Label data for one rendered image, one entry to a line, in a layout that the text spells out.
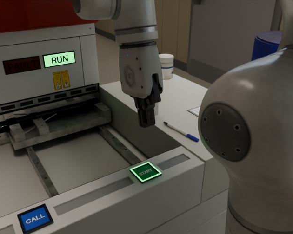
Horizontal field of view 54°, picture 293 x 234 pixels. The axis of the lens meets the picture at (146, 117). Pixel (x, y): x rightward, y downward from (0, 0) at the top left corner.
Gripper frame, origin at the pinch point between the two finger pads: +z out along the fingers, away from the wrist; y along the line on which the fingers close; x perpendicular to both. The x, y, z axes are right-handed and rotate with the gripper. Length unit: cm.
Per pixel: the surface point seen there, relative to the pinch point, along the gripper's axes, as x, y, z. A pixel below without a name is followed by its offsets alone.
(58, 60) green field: 0, -57, -10
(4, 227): -31.4, -5.1, 14.8
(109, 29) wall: 255, -529, -21
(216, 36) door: 243, -213, 5
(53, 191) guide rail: -18.1, -24.4, 21.9
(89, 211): -16.2, 0.2, 15.9
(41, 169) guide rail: -18.0, -35.9, 19.4
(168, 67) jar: 43, -49, -1
